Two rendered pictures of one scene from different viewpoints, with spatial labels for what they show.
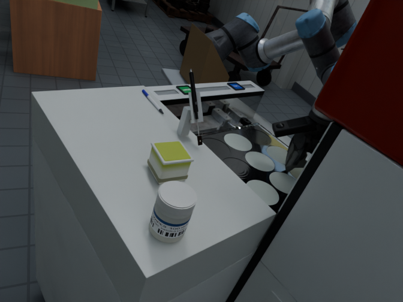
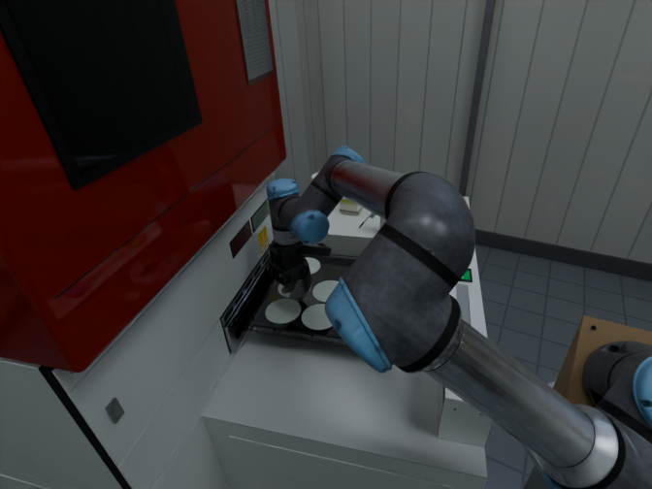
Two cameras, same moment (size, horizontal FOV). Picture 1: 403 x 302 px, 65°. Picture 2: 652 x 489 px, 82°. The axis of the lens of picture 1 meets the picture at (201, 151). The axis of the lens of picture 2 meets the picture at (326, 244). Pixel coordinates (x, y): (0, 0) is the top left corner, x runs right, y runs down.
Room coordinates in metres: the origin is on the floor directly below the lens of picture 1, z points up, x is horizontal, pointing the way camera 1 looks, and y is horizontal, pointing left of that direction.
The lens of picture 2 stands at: (1.65, -0.55, 1.61)
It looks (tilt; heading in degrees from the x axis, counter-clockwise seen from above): 33 degrees down; 155
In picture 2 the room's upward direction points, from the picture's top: 4 degrees counter-clockwise
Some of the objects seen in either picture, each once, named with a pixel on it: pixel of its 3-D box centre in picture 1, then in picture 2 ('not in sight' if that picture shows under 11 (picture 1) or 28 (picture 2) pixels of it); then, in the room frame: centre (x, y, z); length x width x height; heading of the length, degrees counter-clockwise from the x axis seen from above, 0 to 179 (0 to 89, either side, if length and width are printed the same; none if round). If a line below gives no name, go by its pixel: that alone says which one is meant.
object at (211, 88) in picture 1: (206, 104); (459, 326); (1.16, 0.04, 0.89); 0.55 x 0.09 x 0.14; 139
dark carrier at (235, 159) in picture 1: (259, 161); (329, 291); (0.87, -0.19, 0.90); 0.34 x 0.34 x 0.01; 49
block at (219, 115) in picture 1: (221, 116); not in sight; (1.09, -0.03, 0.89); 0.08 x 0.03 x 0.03; 49
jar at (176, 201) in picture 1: (172, 211); not in sight; (0.42, 0.01, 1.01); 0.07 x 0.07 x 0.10
